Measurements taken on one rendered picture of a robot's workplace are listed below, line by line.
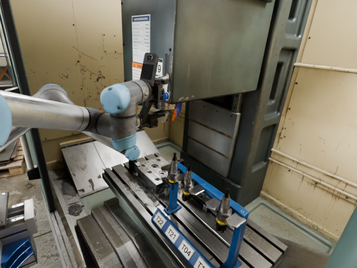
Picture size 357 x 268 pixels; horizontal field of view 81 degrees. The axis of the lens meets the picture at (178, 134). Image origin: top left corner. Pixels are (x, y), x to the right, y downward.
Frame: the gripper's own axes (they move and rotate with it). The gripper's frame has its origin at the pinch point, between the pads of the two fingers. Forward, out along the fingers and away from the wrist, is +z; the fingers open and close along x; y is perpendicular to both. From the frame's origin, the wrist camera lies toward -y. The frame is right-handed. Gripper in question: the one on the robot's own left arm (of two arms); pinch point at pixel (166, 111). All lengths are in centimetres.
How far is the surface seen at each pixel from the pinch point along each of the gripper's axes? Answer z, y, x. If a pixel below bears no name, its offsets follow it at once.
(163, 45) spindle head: -21, -38, 25
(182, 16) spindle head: -18, -49, 32
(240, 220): -16, 21, 71
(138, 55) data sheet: -21.2, -33.0, 5.0
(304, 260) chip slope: 29, 64, 88
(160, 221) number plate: -25, 49, 32
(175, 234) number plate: -25, 48, 44
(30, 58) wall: -54, -22, -101
